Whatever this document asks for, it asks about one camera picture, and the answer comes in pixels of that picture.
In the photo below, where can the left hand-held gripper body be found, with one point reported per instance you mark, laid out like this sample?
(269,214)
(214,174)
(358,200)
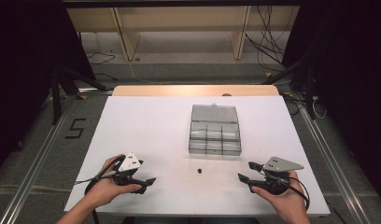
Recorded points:
(129,163)

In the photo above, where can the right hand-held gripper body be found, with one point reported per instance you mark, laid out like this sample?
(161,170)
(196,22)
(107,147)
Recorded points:
(277,174)

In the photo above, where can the person's right hand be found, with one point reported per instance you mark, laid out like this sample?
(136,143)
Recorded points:
(288,203)

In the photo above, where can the person's left hand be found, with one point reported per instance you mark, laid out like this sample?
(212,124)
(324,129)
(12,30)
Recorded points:
(104,188)

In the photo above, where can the white table board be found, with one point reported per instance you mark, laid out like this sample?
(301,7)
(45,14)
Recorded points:
(154,133)

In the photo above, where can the clear plastic compartment box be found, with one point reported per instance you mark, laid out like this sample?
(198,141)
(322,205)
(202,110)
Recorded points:
(215,132)

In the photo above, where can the wooden table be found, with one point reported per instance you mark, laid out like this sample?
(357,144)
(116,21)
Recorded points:
(179,90)

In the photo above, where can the black metal stand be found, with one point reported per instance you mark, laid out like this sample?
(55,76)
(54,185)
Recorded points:
(303,74)
(62,84)

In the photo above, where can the black curtain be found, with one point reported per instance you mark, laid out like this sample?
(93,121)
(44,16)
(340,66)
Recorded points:
(350,93)
(26,77)

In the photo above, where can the light wooden shelf unit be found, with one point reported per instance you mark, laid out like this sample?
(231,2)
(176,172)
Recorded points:
(179,18)

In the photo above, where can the aluminium floor rail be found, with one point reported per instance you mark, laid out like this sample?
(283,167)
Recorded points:
(33,168)
(335,161)

